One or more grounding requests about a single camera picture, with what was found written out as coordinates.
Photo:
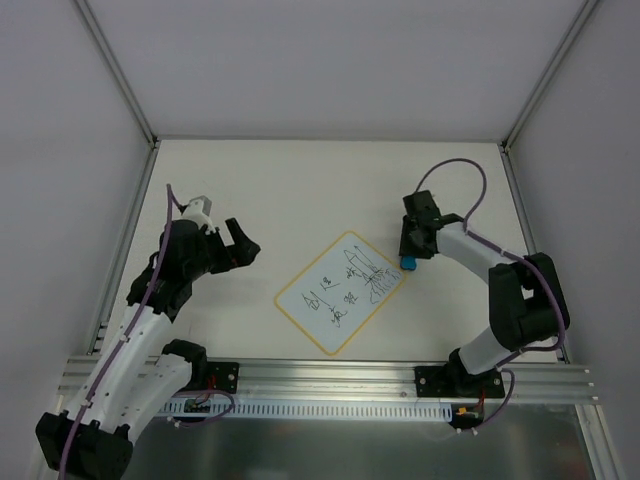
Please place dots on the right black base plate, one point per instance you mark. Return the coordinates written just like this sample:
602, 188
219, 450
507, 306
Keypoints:
442, 382

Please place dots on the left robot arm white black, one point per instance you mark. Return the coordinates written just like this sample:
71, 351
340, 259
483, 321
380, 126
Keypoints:
94, 435

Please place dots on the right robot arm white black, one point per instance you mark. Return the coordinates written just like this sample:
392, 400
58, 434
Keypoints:
526, 307

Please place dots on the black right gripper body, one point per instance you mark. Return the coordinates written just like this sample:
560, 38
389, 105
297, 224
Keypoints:
414, 240

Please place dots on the front aluminium mounting rail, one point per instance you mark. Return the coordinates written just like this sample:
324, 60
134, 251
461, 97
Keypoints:
366, 381

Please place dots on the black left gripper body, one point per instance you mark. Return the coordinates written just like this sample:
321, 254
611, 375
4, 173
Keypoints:
226, 252

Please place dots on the white slotted cable duct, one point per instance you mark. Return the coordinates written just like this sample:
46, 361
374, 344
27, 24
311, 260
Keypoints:
407, 410

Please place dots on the left aluminium corner post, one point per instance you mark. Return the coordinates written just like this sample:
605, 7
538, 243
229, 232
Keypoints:
103, 46

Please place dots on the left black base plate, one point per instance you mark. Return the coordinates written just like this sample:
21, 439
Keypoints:
222, 376

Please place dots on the yellow-framed small whiteboard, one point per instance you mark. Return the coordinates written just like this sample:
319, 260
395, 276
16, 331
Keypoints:
332, 298

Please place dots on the left green circuit board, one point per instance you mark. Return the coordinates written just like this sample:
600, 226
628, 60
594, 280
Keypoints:
194, 406

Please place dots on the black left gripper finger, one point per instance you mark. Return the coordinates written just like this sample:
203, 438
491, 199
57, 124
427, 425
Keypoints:
209, 230
242, 251

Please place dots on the right aluminium corner post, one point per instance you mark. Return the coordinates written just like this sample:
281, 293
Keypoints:
569, 38

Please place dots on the aluminium corner post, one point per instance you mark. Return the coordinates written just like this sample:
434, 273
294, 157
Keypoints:
569, 38
103, 46

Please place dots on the blue bone-shaped eraser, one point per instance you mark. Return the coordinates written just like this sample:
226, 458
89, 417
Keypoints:
408, 263

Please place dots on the right small circuit board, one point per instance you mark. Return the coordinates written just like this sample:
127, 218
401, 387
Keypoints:
474, 412

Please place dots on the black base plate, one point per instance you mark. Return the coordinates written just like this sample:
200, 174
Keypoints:
222, 376
442, 382

